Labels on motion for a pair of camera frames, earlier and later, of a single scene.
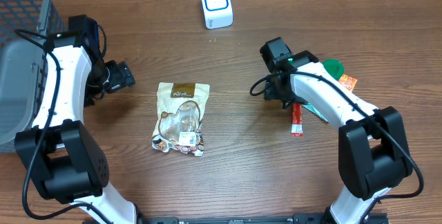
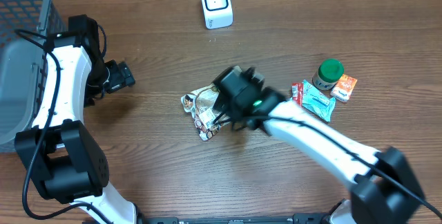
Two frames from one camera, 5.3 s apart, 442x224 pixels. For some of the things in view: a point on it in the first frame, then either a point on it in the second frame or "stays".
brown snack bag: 178,126 to 200,104
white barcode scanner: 216,4 stays
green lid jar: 335,67 stays
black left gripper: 121,75 stays
